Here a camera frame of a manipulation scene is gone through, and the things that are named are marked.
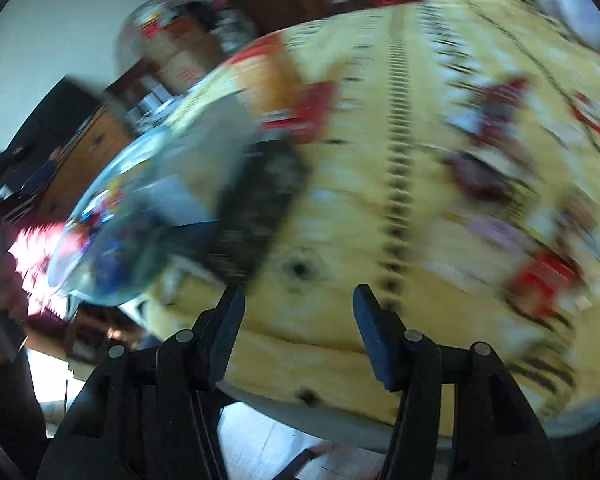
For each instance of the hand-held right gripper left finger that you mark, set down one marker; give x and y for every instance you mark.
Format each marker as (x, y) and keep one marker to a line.
(225, 330)

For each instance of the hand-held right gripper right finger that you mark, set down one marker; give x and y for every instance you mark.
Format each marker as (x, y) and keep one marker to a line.
(375, 340)

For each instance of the clear blue plastic container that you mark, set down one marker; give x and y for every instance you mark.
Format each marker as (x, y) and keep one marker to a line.
(130, 220)

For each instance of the heap of mixed snack wrappers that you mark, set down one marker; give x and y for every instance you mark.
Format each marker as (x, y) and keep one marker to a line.
(505, 170)

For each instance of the person's left hand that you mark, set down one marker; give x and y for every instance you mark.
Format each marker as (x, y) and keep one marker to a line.
(7, 285)

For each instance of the shiny red wrapper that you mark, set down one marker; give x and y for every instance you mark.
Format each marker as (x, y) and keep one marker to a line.
(35, 255)

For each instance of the wooden cabinet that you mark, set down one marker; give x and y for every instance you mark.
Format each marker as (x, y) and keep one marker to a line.
(80, 160)

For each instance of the black flat screen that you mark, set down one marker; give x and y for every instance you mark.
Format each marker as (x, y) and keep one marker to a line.
(55, 110)

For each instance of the yellow patterned bed sheet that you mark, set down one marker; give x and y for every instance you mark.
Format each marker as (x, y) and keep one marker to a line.
(340, 220)

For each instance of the black printed box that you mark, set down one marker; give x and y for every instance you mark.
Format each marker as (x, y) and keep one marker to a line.
(260, 210)

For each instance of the silver white box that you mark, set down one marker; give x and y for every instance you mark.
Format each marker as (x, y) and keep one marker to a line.
(215, 145)

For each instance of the stack of cardboard boxes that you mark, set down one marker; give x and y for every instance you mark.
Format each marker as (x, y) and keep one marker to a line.
(180, 55)

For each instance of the flat red box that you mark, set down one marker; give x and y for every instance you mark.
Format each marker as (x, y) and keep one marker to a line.
(307, 110)

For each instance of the red orange carton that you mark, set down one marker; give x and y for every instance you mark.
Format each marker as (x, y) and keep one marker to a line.
(265, 80)

